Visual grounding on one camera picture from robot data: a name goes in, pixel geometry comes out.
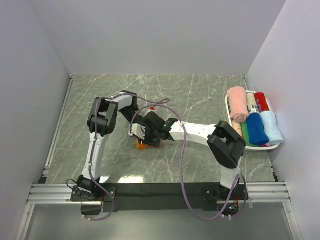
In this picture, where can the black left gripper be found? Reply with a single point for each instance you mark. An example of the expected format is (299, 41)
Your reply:
(139, 121)

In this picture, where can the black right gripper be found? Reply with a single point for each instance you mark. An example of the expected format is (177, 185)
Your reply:
(147, 141)

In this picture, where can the grey orange giraffe towel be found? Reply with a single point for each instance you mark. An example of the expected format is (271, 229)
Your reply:
(143, 146)

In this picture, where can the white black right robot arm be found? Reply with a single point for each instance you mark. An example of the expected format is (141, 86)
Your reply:
(222, 139)

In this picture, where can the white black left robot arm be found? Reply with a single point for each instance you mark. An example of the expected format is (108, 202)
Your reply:
(101, 123)

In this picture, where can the pink rolled towel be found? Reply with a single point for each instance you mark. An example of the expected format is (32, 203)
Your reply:
(238, 104)

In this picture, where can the green rolled towel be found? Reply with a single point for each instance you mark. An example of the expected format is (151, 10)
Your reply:
(245, 133)

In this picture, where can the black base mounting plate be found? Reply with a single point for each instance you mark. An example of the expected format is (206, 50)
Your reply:
(206, 196)

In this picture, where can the cream patterned rolled towel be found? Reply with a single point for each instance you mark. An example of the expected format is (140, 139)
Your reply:
(251, 104)

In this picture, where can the dark blue rolled towel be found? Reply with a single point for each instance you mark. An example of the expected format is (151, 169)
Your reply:
(256, 131)

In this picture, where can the red rolled towel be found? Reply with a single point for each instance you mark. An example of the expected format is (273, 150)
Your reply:
(261, 102)

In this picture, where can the white towel basket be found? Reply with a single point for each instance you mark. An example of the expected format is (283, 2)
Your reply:
(248, 148)

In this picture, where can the light blue rolled towel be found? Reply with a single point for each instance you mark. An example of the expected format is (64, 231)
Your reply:
(271, 128)

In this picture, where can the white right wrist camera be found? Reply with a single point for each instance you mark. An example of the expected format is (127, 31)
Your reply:
(137, 131)

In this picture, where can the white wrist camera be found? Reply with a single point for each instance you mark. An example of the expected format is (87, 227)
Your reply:
(137, 131)
(152, 109)

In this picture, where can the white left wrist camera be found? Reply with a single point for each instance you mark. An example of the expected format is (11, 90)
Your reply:
(152, 109)

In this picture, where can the aluminium frame rail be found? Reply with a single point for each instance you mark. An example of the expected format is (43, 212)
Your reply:
(258, 192)

